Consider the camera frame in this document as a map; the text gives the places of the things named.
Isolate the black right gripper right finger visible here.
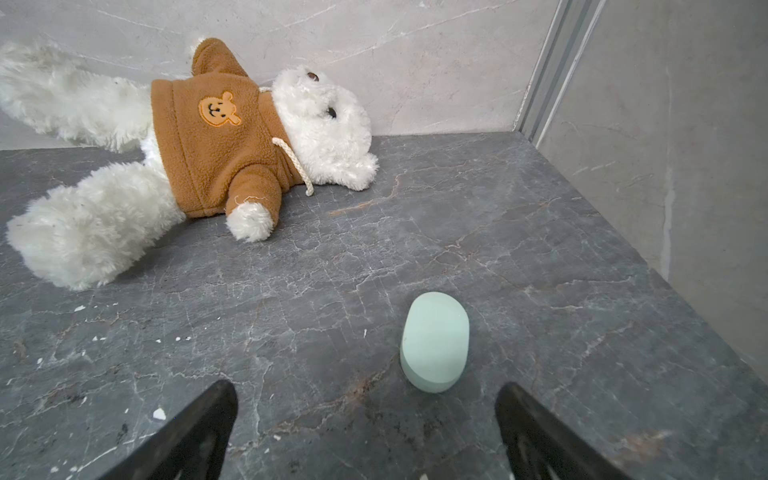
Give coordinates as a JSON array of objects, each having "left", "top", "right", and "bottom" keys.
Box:
[{"left": 495, "top": 382, "right": 629, "bottom": 480}]

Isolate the mint green earbud charging case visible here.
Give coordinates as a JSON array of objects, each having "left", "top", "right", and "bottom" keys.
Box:
[{"left": 400, "top": 292, "right": 470, "bottom": 394}]

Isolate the white teddy bear brown hoodie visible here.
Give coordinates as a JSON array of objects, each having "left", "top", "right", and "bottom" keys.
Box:
[{"left": 1, "top": 38, "right": 378, "bottom": 291}]

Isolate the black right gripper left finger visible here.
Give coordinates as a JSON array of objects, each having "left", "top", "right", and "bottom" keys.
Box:
[{"left": 101, "top": 380, "right": 238, "bottom": 480}]

